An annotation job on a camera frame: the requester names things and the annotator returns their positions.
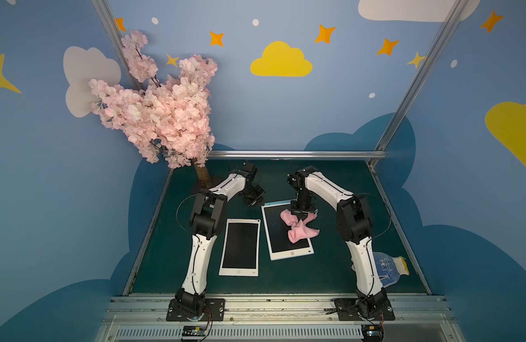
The right table edge rail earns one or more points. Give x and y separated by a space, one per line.
400 231

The aluminium post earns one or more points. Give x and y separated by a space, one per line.
107 18
444 35

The blue-edged white drawing tablet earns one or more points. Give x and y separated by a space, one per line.
276 231

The left rear aluminium post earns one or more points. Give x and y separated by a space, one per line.
107 18

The pink cloth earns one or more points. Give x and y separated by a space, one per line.
298 227

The table edge rail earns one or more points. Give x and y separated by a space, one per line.
139 258
400 231

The blue dotted work glove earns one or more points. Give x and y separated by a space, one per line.
390 269

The right rear aluminium post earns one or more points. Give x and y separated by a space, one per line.
444 35

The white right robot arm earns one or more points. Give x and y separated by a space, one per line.
354 225

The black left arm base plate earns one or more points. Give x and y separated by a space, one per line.
213 309

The rear aluminium frame rail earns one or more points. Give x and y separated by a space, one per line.
296 155

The pink cherry blossom tree crown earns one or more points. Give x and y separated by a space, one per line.
168 119

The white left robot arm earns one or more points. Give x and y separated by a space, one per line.
207 221

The right circuit board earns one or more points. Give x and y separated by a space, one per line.
371 333

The rusty brown tree trunk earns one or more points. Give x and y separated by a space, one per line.
204 180

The front aluminium rail bed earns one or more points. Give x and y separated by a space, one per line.
282 317

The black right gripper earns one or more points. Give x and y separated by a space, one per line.
301 207

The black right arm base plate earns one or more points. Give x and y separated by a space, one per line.
365 310

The left table edge rail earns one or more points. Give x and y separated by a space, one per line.
139 258

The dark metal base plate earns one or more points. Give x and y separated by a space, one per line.
199 188

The left green circuit board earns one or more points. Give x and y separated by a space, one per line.
193 332

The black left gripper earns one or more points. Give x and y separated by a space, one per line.
254 195

